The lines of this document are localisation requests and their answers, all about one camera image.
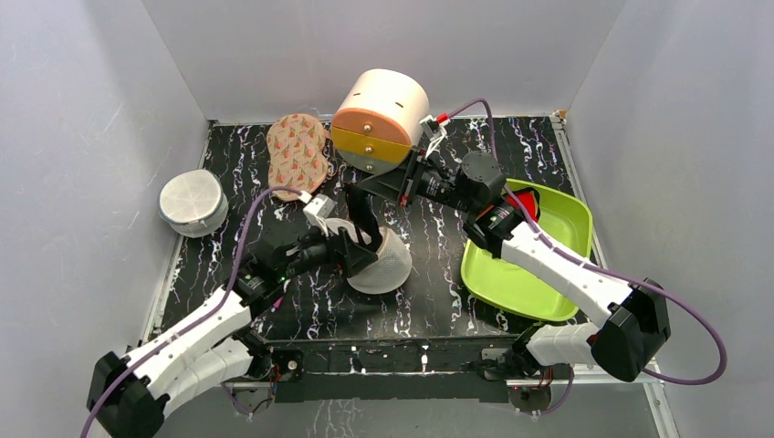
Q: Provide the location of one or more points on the aluminium frame rail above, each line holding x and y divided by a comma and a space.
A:
552, 365

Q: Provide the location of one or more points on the green plastic basin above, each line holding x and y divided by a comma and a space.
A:
513, 289

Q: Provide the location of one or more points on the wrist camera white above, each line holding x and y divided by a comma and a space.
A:
317, 211
434, 129

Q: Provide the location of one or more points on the round drawer cabinet orange yellow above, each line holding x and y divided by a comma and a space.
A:
378, 123

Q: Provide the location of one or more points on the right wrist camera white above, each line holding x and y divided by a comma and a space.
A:
434, 129

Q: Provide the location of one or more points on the black bra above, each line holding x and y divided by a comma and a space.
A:
360, 214

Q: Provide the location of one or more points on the peach patterned fabric pouch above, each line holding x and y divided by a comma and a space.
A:
295, 144

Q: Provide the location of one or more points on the red bra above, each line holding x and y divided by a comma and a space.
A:
529, 197

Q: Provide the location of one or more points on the pink white marker pen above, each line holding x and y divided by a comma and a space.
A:
277, 305

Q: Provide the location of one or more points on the white mesh laundry bag beige zipper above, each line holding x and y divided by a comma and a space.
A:
392, 267

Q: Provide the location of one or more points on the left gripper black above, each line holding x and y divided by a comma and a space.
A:
341, 251

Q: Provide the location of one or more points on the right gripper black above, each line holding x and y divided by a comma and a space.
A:
409, 182

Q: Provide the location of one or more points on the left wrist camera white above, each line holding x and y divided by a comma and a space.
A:
317, 211

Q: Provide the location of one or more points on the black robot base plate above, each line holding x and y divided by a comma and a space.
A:
390, 369

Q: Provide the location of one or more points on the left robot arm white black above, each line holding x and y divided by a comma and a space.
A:
133, 394

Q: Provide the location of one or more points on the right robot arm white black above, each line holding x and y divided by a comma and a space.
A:
627, 321

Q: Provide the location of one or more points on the white mesh laundry bag grey trim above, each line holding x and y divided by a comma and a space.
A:
193, 203

